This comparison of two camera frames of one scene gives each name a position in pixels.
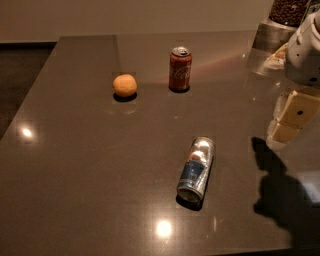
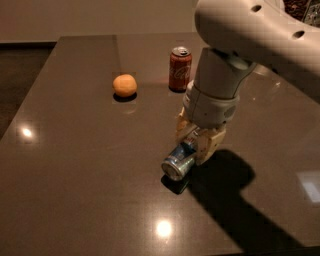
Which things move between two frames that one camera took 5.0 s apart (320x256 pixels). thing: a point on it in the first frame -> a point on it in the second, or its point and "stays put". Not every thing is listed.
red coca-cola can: x=180 y=69 stays put
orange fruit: x=125 y=85 stays put
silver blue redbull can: x=197 y=171 -> x=181 y=159
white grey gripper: x=304 y=58 -> x=209 y=111
